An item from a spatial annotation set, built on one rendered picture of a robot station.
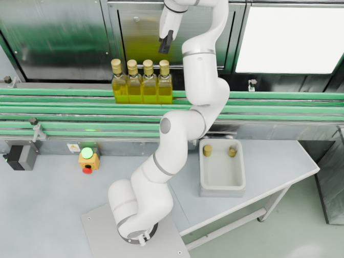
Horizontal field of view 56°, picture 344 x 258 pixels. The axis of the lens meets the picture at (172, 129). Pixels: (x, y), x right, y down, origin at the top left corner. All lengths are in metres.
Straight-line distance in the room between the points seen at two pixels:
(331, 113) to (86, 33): 1.02
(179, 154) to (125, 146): 0.55
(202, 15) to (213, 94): 0.45
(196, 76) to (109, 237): 0.72
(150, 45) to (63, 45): 0.36
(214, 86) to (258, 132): 0.67
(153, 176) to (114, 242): 0.45
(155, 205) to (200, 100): 0.30
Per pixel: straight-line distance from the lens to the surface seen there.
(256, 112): 1.35
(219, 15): 0.88
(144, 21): 1.21
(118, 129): 1.28
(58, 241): 1.34
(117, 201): 0.97
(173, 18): 0.98
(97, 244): 1.27
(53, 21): 1.34
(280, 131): 1.46
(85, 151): 1.34
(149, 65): 1.16
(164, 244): 1.23
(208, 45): 0.82
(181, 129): 0.79
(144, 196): 0.88
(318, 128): 1.49
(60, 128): 1.34
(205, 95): 0.79
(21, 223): 1.41
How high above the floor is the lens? 1.98
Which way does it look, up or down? 56 degrees down
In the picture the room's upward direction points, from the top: straight up
